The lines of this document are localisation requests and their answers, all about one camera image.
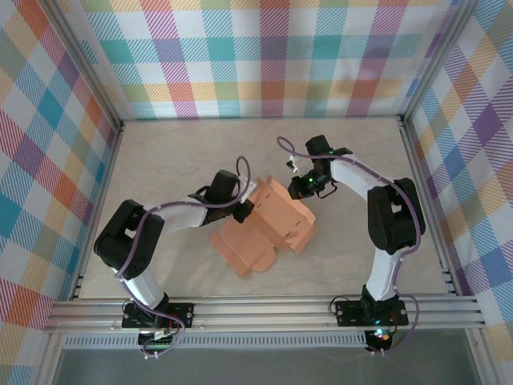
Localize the orange paper box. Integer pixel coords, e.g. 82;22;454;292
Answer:
210;175;317;278

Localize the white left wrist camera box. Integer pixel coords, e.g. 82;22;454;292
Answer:
239;180;260;204

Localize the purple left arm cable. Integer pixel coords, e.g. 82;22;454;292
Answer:
115;155;253;360

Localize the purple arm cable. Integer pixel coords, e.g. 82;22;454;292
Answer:
276;136;426;356
115;155;253;360

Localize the aluminium side rail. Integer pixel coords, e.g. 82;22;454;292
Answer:
68;120;126;302
398;115;460;298

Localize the aluminium front rail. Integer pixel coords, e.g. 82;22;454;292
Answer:
43;295;488;334

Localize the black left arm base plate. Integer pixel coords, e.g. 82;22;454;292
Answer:
121;302;196;330

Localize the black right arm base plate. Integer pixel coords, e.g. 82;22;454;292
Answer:
334;299;410;326

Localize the grey slotted cable duct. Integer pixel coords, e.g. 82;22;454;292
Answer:
63;334;370;349

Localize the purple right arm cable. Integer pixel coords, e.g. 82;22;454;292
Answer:
276;136;426;356

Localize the aluminium frame post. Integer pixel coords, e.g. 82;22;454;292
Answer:
398;0;480;125
42;0;125;132

